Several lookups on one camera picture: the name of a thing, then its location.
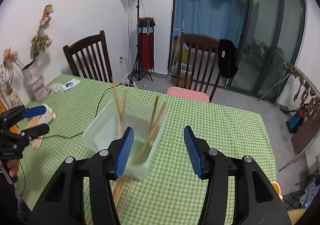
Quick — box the chopstick in container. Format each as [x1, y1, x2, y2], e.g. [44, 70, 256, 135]
[111, 76, 122, 121]
[121, 91, 127, 137]
[147, 95, 159, 146]
[133, 101, 167, 165]

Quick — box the blue curtain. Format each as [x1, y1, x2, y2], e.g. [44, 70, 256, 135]
[174, 0, 247, 46]

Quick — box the drying rack with sausages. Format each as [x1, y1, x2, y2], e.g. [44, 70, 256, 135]
[271, 60, 319, 171]

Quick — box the tissue packet blue white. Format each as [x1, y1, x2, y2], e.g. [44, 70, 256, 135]
[62, 79, 80, 90]

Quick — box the yellow mug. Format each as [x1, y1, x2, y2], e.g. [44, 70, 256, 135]
[271, 182, 283, 201]

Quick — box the sliding glass door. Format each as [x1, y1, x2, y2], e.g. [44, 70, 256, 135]
[227, 0, 306, 102]

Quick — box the black bag on chair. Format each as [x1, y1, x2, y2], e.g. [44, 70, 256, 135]
[218, 39, 238, 79]

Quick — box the green checkered tablecloth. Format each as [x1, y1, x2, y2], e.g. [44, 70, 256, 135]
[16, 79, 276, 224]

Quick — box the dried flower bouquet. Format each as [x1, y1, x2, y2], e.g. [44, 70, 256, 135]
[1, 4, 54, 96]

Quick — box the black cable on table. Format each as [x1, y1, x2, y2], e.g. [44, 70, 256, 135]
[15, 83, 126, 195]

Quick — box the wooden chopstick on table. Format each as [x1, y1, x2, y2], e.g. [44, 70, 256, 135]
[118, 179, 135, 217]
[112, 176, 125, 207]

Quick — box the clear plastic container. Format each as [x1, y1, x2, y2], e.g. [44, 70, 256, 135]
[82, 99, 166, 180]

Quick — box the dark wooden chair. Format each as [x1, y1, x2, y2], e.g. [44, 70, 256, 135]
[175, 30, 221, 102]
[63, 30, 113, 82]

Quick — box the person's left hand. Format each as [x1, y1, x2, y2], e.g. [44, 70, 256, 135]
[6, 159, 20, 178]

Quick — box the dark wooden chair far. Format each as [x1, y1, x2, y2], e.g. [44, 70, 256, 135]
[175, 30, 221, 102]

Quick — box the pink seat cushion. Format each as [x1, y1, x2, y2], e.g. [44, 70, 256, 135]
[167, 87, 210, 102]

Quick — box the pink textured vase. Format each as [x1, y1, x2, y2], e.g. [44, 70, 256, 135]
[22, 61, 49, 102]

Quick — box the dark wooden chair left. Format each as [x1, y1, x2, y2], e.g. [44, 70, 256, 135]
[63, 30, 113, 82]

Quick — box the red umbrella holder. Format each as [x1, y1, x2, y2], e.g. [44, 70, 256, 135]
[137, 17, 156, 72]

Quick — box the white work glove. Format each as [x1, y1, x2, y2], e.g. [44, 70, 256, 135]
[37, 104, 56, 125]

